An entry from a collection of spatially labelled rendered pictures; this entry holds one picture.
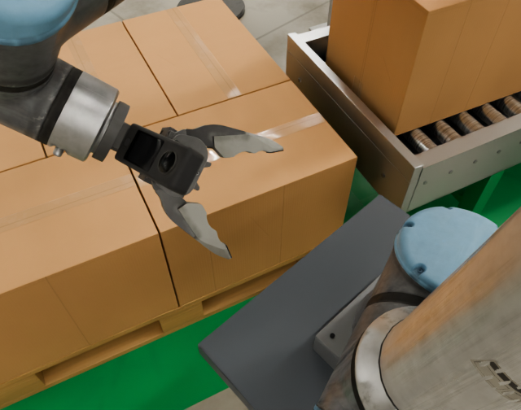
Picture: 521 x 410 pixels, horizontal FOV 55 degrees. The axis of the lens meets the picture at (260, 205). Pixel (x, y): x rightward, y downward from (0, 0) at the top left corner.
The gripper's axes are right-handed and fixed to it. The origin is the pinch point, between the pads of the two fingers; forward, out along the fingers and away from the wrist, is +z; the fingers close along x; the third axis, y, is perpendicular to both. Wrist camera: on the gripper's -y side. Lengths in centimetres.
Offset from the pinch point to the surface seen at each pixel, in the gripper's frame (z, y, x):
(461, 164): 72, 57, -38
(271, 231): 38, 80, 3
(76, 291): -6, 75, 38
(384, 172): 56, 67, -27
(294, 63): 30, 107, -53
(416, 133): 61, 68, -42
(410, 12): 33, 50, -60
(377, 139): 49, 66, -34
